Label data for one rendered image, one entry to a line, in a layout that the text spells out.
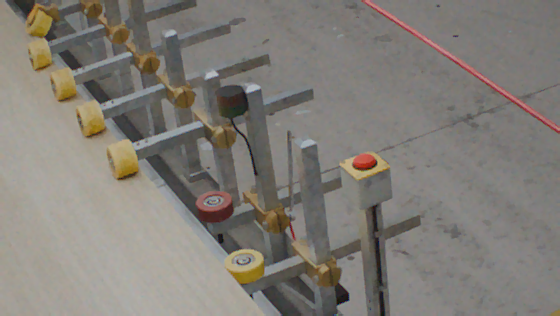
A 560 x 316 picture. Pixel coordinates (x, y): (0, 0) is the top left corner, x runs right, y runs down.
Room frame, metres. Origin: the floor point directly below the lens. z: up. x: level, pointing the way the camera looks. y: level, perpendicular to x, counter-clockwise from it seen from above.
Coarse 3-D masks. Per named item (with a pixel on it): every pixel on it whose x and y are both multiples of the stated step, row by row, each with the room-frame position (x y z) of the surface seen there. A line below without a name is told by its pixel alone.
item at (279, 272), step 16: (384, 224) 2.37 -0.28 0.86; (400, 224) 2.37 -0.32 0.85; (416, 224) 2.38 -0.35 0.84; (336, 240) 2.35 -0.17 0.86; (352, 240) 2.34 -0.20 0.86; (336, 256) 2.32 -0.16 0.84; (272, 272) 2.27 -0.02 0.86; (288, 272) 2.28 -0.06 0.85; (304, 272) 2.29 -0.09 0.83; (256, 288) 2.25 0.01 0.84
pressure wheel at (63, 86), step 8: (56, 72) 3.17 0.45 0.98; (64, 72) 3.17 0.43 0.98; (56, 80) 3.14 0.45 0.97; (64, 80) 3.15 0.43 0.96; (72, 80) 3.15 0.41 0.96; (56, 88) 3.14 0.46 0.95; (64, 88) 3.14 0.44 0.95; (72, 88) 3.15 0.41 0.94; (56, 96) 3.16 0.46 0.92; (64, 96) 3.14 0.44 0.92
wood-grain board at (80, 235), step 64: (0, 0) 4.02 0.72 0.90; (0, 64) 3.49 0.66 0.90; (0, 128) 3.06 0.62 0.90; (64, 128) 2.99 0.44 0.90; (0, 192) 2.72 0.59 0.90; (64, 192) 2.67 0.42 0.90; (128, 192) 2.62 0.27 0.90; (0, 256) 2.43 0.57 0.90; (64, 256) 2.39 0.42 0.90; (128, 256) 2.35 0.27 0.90; (192, 256) 2.31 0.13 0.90
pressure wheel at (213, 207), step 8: (216, 192) 2.54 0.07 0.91; (224, 192) 2.54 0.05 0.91; (200, 200) 2.52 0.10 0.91; (208, 200) 2.52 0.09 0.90; (216, 200) 2.51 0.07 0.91; (224, 200) 2.50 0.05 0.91; (232, 200) 2.51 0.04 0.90; (200, 208) 2.49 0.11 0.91; (208, 208) 2.48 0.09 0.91; (216, 208) 2.48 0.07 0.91; (224, 208) 2.48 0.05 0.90; (232, 208) 2.50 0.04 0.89; (200, 216) 2.49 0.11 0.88; (208, 216) 2.48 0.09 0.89; (216, 216) 2.47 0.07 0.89; (224, 216) 2.48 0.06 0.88
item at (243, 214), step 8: (328, 176) 2.61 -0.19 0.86; (336, 176) 2.60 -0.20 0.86; (328, 184) 2.59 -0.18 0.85; (336, 184) 2.60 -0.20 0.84; (280, 192) 2.58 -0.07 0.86; (288, 192) 2.57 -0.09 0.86; (296, 192) 2.56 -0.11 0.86; (328, 192) 2.59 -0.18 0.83; (280, 200) 2.55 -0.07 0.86; (288, 200) 2.55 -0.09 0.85; (296, 200) 2.56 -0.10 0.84; (240, 208) 2.54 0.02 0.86; (248, 208) 2.53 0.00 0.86; (232, 216) 2.51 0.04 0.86; (240, 216) 2.51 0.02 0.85; (248, 216) 2.52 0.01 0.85; (208, 224) 2.51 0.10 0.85; (216, 224) 2.49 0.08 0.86; (224, 224) 2.50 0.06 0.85; (232, 224) 2.51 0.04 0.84; (240, 224) 2.51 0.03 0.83; (216, 232) 2.49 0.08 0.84
